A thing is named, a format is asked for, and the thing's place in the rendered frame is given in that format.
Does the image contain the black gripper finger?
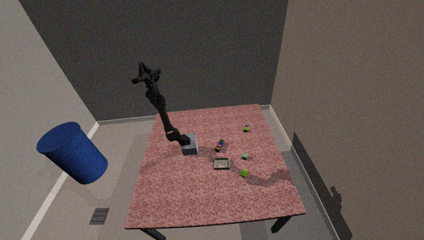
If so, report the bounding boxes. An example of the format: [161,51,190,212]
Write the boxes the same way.
[138,63,146,77]
[141,62,153,74]

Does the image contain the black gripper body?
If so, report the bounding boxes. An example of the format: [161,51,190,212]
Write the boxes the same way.
[131,69,161,89]

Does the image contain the beige shallow tray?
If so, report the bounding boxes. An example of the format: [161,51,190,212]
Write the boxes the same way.
[214,157,230,170]

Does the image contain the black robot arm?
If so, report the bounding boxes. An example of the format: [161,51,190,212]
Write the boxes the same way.
[145,72,191,147]

